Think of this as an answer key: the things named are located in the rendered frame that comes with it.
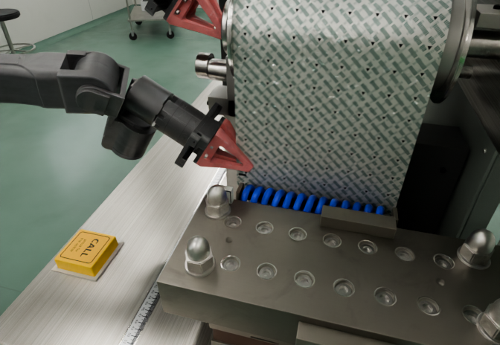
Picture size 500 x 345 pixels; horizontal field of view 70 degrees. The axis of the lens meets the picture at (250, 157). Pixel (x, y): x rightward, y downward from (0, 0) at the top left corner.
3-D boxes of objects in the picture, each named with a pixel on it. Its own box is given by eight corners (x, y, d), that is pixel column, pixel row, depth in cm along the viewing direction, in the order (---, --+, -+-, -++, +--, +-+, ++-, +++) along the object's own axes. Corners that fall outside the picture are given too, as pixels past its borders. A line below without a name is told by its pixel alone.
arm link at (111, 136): (78, 85, 44) (89, 52, 50) (58, 150, 50) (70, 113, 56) (171, 117, 49) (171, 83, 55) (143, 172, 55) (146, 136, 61)
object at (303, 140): (237, 189, 57) (235, 79, 47) (392, 214, 52) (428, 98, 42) (236, 190, 57) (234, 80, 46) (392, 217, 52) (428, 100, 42)
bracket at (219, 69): (221, 191, 75) (212, 44, 58) (251, 196, 73) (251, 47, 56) (213, 207, 71) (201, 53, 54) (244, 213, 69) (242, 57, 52)
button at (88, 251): (84, 237, 64) (80, 227, 63) (119, 244, 63) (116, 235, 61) (57, 268, 58) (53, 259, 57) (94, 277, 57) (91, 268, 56)
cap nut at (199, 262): (191, 250, 45) (187, 224, 42) (219, 256, 44) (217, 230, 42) (179, 273, 42) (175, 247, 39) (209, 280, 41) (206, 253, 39)
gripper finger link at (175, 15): (205, 57, 51) (153, 12, 50) (222, 46, 57) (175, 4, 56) (233, 19, 47) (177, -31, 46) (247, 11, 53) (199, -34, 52)
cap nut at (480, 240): (454, 243, 46) (466, 217, 43) (485, 249, 45) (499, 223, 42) (460, 265, 43) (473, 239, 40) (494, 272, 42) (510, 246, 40)
